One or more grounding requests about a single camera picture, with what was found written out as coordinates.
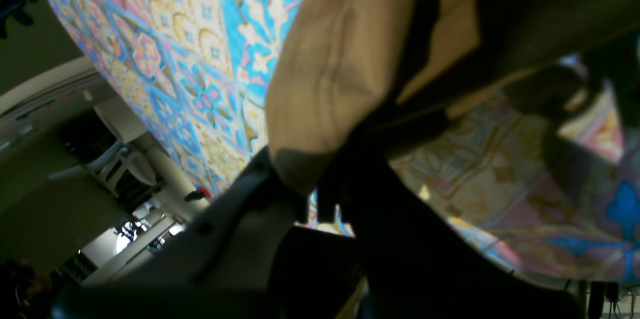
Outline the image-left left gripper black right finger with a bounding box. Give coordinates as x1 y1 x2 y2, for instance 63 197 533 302
317 131 581 319

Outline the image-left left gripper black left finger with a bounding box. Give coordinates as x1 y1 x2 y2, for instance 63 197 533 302
82 147 308 290

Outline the brown t-shirt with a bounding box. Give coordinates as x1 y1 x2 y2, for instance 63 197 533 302
266 0 639 194

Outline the black orange clamp bottom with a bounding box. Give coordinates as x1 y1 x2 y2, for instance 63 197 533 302
183 186 212 203

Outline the patterned tablecloth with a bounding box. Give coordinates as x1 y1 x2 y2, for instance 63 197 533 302
48 0 639 282

